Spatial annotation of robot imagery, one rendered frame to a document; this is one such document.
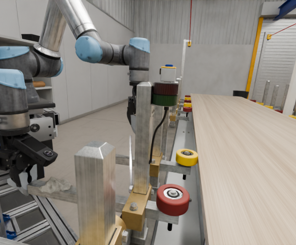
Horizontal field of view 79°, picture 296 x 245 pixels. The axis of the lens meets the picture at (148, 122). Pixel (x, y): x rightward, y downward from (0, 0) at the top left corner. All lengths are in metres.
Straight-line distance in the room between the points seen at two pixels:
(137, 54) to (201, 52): 7.49
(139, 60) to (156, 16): 7.96
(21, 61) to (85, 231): 0.77
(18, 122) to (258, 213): 0.62
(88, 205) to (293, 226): 0.41
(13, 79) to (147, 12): 8.30
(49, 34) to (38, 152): 0.56
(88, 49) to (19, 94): 0.22
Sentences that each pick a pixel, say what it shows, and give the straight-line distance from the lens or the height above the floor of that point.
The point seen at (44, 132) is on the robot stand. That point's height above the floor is 0.94.
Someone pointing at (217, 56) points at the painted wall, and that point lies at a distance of 8.15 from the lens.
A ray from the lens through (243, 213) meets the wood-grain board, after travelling 0.49.
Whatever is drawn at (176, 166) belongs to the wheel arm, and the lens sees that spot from 0.71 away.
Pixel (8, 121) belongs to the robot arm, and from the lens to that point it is 0.58.
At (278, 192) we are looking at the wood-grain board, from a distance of 0.61.
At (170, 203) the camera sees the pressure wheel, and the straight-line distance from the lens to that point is 0.45.
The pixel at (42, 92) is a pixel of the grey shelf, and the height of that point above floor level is 0.78.
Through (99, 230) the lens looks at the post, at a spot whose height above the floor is 1.00.
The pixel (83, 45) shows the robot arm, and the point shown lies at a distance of 0.62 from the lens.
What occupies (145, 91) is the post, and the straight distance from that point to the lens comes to 0.42.
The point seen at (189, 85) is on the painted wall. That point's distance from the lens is 8.10.
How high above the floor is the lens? 1.19
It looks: 15 degrees down
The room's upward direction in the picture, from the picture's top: 3 degrees clockwise
